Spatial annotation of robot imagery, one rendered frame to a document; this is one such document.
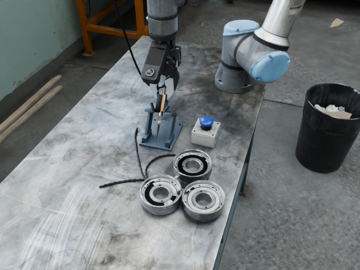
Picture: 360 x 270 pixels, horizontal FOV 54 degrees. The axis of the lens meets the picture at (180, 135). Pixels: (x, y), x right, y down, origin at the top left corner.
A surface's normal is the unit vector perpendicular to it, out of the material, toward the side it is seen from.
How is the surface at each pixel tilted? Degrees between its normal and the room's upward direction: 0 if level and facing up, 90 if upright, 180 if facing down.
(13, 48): 90
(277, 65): 97
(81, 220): 0
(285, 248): 0
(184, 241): 0
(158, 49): 31
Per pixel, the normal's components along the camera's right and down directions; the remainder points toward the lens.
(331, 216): 0.00, -0.76
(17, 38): 0.94, 0.22
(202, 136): -0.33, 0.62
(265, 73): 0.36, 0.70
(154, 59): -0.15, -0.33
